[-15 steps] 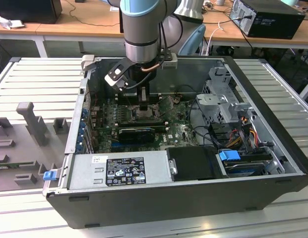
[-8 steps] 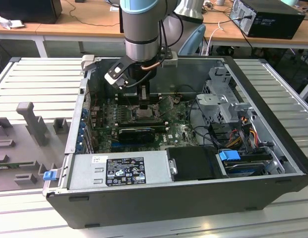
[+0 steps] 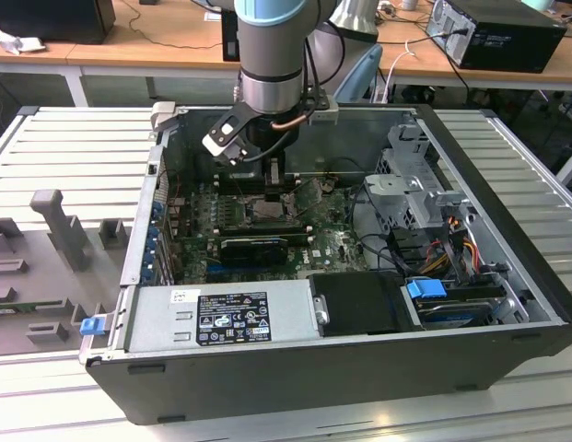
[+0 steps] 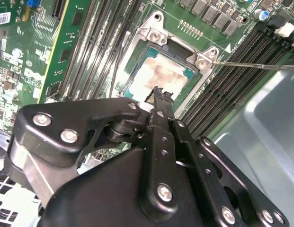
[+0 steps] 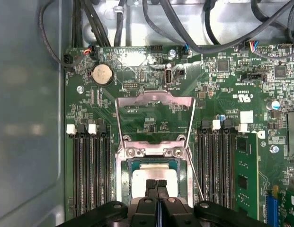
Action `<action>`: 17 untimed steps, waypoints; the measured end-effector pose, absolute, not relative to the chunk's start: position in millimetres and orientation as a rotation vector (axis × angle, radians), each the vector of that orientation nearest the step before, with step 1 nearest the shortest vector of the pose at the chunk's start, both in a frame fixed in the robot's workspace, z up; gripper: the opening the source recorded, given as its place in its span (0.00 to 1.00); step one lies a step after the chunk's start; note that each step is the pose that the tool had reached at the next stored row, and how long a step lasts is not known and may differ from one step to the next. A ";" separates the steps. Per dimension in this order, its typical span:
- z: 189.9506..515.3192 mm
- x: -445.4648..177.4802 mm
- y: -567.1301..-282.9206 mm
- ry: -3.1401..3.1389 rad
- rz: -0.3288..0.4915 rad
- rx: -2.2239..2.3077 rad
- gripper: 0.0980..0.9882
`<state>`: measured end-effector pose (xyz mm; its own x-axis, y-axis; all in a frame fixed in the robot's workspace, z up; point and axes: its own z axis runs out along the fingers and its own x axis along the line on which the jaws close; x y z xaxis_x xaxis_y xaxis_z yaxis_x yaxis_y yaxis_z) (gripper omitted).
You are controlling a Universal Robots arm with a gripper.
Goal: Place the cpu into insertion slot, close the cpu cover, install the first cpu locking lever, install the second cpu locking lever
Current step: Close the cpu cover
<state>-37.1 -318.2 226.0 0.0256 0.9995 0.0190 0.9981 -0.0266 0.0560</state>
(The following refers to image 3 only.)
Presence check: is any metal CPU socket cover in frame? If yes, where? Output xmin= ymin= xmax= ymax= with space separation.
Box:
xmin=285 ymin=177 xmax=326 ymax=218

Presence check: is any silver square CPU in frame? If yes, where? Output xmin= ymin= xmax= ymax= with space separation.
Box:
xmin=248 ymin=201 xmax=286 ymax=223

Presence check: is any black RAM slot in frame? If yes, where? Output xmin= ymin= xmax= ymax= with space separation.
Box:
xmin=219 ymin=172 xmax=298 ymax=184
xmin=216 ymin=232 xmax=313 ymax=245
xmin=219 ymin=181 xmax=298 ymax=194
xmin=213 ymin=223 xmax=306 ymax=234

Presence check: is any CPU socket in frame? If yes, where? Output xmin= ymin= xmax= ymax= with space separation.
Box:
xmin=241 ymin=192 xmax=301 ymax=227

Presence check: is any black drive bay cover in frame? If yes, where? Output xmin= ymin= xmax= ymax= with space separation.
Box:
xmin=308 ymin=270 xmax=425 ymax=337

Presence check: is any black round board component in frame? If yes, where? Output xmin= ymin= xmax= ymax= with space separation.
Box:
xmin=194 ymin=153 xmax=216 ymax=180

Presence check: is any small black upright box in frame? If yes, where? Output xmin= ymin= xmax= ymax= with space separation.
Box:
xmin=220 ymin=9 xmax=241 ymax=64

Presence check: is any pale blue teach pendant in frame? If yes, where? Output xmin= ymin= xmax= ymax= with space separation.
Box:
xmin=333 ymin=41 xmax=384 ymax=103

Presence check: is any black graphics card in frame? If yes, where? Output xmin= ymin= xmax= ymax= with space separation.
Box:
xmin=219 ymin=236 xmax=289 ymax=268

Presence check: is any green motherboard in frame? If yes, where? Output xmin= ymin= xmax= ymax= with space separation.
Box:
xmin=174 ymin=177 xmax=374 ymax=285

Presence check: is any grey metal drive cage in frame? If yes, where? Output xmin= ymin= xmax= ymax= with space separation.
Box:
xmin=362 ymin=122 xmax=473 ymax=231

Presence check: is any blue expansion card retainer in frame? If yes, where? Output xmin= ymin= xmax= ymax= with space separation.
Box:
xmin=145 ymin=197 xmax=166 ymax=283

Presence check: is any grey power supply unit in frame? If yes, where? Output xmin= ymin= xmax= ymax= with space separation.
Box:
xmin=123 ymin=278 xmax=321 ymax=354

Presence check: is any hard disk in blue carrier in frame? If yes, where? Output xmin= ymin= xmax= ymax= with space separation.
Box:
xmin=403 ymin=277 xmax=498 ymax=331

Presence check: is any large black box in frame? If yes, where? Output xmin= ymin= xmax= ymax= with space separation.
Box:
xmin=0 ymin=0 xmax=117 ymax=46

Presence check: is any black open PC case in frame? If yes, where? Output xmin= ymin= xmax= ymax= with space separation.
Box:
xmin=77 ymin=101 xmax=572 ymax=427

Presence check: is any black desktop PC tower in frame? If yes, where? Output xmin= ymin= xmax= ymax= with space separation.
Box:
xmin=426 ymin=0 xmax=568 ymax=75

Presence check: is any crumpled white paper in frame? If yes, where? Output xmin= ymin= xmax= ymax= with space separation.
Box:
xmin=0 ymin=25 xmax=48 ymax=55

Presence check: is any grey parts rack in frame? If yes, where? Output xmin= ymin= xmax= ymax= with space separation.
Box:
xmin=0 ymin=188 xmax=134 ymax=358

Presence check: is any copper coloured cable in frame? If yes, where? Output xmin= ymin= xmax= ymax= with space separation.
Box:
xmin=270 ymin=115 xmax=310 ymax=134

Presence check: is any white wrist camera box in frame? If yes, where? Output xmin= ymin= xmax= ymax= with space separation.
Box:
xmin=201 ymin=103 xmax=251 ymax=167

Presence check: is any grey wrist bracket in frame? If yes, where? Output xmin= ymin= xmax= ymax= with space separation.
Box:
xmin=307 ymin=95 xmax=341 ymax=126

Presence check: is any black camera cable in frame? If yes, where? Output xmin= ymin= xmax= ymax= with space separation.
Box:
xmin=302 ymin=36 xmax=324 ymax=117

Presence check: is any grey case hinge handle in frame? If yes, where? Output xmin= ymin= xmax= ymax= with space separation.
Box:
xmin=149 ymin=101 xmax=179 ymax=139

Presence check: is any wooden desk with white frame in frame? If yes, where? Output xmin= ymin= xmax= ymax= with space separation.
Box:
xmin=0 ymin=0 xmax=572 ymax=91

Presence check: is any white cable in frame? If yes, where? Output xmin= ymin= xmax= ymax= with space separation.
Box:
xmin=375 ymin=40 xmax=418 ymax=103

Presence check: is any black cable bundle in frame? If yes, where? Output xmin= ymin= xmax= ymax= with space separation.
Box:
xmin=349 ymin=183 xmax=471 ymax=286

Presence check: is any yellow and red wire bundle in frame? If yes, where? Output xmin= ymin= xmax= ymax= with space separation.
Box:
xmin=421 ymin=229 xmax=481 ymax=277

